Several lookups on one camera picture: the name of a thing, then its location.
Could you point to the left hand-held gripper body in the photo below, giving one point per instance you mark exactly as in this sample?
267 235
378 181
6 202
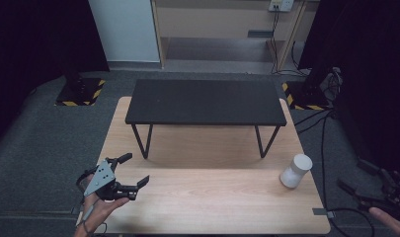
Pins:
99 180

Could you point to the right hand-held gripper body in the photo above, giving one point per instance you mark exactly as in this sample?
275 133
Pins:
395 199

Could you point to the white cylindrical container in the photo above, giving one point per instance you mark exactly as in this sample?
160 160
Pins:
296 171

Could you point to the person's right hand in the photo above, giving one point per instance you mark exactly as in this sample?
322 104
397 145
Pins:
390 221

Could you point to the person's left hand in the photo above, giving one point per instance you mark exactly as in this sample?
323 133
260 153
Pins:
100 209

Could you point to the black stand foot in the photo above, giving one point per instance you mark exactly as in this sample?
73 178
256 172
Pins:
368 166

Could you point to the grey tape strip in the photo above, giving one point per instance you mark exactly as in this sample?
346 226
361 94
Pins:
322 212

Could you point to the black stand base striped edge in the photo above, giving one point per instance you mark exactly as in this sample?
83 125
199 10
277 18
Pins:
305 97
79 94

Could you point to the black curtain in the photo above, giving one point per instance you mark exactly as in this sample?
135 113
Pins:
33 49
372 82

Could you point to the black low shelf with legs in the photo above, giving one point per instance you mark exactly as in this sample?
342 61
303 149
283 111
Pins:
205 102

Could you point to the white cabinet panel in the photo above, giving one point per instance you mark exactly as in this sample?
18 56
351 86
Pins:
125 29

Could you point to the light wooden shelf unit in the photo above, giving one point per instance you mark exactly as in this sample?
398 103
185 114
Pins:
220 23

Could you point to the grey rectangular plate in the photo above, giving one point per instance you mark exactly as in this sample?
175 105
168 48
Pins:
260 33

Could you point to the white wall power socket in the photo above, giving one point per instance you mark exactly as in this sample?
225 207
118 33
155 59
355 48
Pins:
281 5

